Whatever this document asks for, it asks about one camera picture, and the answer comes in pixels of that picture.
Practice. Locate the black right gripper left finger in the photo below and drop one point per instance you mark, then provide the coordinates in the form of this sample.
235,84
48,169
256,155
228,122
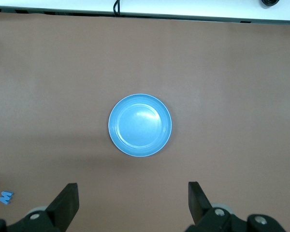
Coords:
62,205

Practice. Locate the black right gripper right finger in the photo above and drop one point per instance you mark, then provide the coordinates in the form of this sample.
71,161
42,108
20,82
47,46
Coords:
200,210

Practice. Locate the blue uppercase letter M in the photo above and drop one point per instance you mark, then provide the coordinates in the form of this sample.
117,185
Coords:
6,197

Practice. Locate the blue plate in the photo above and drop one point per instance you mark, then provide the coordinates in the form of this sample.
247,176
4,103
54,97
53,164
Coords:
140,125

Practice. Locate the brown table cover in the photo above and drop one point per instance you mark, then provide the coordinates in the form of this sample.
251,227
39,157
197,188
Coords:
207,72

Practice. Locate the white table edge rail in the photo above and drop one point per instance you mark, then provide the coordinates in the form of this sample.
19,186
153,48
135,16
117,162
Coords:
183,7

